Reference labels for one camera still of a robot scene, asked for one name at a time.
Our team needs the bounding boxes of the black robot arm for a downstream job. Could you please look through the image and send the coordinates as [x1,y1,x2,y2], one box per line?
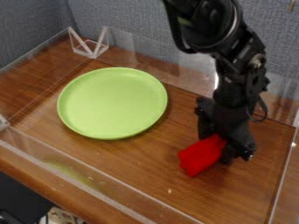
[161,0,269,164]

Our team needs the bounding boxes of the black cable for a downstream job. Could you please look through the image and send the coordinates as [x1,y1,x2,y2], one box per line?
[244,94,269,123]

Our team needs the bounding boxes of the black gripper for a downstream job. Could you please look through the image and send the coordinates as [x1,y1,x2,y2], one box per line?
[194,53,269,165]

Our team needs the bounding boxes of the white power strip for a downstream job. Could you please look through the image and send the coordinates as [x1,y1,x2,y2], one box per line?
[34,206,86,224]

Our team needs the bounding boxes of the red rectangular block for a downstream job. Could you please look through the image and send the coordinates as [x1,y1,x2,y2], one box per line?
[177,134,226,177]

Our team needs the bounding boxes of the clear acrylic enclosure wall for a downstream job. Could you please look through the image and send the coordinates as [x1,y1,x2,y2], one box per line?
[0,28,299,224]

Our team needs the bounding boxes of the light green plate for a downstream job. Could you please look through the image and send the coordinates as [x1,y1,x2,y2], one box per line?
[57,67,168,140]

